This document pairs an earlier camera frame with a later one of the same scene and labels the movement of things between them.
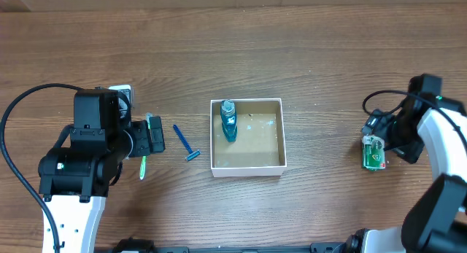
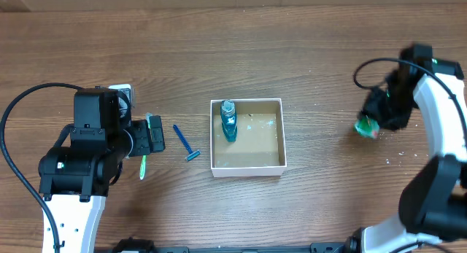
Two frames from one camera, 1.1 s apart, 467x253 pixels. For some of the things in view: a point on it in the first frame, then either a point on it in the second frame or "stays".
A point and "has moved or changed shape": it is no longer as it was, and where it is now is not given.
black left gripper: [155, 134] stays
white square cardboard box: [260, 149] stays
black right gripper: [381, 125] → [381, 114]
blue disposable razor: [192, 154] stays
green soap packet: [373, 152] has moved or changed shape
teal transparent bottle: [228, 119] stays
